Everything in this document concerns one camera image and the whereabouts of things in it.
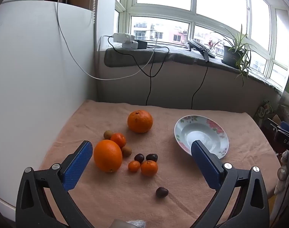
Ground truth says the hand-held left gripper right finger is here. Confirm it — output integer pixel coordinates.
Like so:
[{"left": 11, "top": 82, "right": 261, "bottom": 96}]
[{"left": 191, "top": 140, "right": 270, "bottom": 228}]

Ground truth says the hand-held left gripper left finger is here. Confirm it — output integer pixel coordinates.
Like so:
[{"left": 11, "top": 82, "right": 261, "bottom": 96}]
[{"left": 15, "top": 141, "right": 94, "bottom": 228}]

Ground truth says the large smooth orange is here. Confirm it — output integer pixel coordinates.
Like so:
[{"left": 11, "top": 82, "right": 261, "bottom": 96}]
[{"left": 93, "top": 140, "right": 123, "bottom": 173}]

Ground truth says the white floral plate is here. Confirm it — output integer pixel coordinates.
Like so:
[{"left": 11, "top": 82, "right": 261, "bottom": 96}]
[{"left": 174, "top": 115, "right": 229, "bottom": 159}]

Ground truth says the small orange tangerine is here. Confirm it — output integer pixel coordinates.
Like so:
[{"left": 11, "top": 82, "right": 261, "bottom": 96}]
[{"left": 128, "top": 161, "right": 141, "bottom": 173}]

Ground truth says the large rough-skinned orange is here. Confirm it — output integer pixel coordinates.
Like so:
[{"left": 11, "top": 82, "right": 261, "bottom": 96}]
[{"left": 127, "top": 110, "right": 153, "bottom": 133}]

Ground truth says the green printed box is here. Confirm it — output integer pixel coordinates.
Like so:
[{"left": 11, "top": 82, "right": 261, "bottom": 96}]
[{"left": 257, "top": 101, "right": 274, "bottom": 119}]

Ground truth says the white cloth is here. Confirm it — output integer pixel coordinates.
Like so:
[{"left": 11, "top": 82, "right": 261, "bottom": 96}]
[{"left": 274, "top": 150, "right": 289, "bottom": 195}]

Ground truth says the pink towel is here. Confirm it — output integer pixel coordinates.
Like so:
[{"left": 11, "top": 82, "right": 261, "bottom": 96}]
[{"left": 38, "top": 99, "right": 281, "bottom": 228}]

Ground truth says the potted spider plant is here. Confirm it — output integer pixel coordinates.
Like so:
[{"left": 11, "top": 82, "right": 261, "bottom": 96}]
[{"left": 210, "top": 24, "right": 258, "bottom": 87}]

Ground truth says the white panel board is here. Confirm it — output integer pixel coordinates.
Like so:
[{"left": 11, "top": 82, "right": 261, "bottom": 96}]
[{"left": 0, "top": 0, "right": 100, "bottom": 209}]

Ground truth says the grey windowsill cloth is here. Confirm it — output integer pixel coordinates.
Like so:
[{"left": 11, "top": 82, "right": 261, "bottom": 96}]
[{"left": 104, "top": 44, "right": 286, "bottom": 93}]

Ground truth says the grey flat device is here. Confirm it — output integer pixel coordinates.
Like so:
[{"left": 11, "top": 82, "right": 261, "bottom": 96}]
[{"left": 187, "top": 39, "right": 216, "bottom": 59}]

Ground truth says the black straight cable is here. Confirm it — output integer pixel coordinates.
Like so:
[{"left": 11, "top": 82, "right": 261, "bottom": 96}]
[{"left": 191, "top": 60, "right": 209, "bottom": 110}]

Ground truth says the long white cable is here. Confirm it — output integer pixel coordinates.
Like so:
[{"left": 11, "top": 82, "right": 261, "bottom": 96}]
[{"left": 56, "top": 0, "right": 158, "bottom": 80}]

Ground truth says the black looped cable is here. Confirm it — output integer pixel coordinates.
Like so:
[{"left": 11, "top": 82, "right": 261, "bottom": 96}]
[{"left": 107, "top": 36, "right": 170, "bottom": 106}]

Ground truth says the short white cord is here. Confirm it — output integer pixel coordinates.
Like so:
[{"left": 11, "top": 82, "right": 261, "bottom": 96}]
[{"left": 97, "top": 35, "right": 114, "bottom": 51}]

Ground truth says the white window frame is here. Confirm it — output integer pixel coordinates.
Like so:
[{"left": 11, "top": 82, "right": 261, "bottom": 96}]
[{"left": 115, "top": 0, "right": 289, "bottom": 93}]

